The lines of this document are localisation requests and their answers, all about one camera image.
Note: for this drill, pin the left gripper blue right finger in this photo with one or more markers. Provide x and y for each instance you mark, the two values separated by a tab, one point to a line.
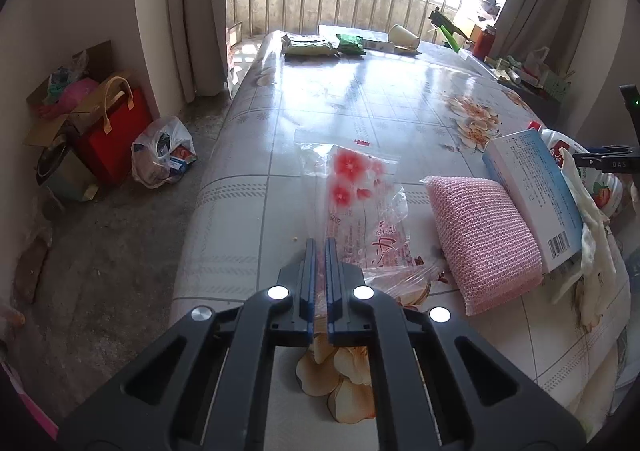
334	291

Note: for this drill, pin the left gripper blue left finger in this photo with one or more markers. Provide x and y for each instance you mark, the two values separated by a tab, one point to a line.
307	283

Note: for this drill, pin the white yogurt bottle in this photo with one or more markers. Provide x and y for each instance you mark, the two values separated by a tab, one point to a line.
605	189

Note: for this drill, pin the clear red flower plastic bag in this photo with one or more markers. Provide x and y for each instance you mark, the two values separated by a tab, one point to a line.
353	195

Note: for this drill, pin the blue white carton box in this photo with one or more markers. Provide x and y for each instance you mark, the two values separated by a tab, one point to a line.
523	165

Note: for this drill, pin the white cloth rag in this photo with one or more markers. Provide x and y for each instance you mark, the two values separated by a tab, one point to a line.
597	265

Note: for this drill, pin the dark side cabinet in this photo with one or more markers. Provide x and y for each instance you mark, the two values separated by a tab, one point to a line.
543	106

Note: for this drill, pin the green plastic basket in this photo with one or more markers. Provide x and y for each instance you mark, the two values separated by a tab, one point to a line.
554	85

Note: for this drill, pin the pink knitted sponge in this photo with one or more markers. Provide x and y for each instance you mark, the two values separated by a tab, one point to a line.
490	251

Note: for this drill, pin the right grey curtain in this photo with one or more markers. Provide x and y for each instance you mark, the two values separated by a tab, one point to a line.
524	26

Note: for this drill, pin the grey curtain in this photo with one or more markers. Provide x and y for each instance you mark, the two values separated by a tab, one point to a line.
199	37
524	26

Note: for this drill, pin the white plastic shopping bag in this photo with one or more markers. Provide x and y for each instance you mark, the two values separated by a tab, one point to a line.
162	153

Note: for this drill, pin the red paper bag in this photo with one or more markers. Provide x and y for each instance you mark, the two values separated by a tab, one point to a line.
105	147

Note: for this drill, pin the pale green snack packet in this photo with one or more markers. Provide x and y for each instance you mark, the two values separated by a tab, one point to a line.
307	46

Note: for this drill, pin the small white box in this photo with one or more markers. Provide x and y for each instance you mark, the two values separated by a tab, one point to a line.
379	46

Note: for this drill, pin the white paper cup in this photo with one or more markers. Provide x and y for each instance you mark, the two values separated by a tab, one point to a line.
402	37

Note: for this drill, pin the cardboard box with clutter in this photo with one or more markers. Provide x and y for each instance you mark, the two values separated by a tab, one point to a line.
74	98

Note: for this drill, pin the left grey curtain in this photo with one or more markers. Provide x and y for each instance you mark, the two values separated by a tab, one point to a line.
199	37

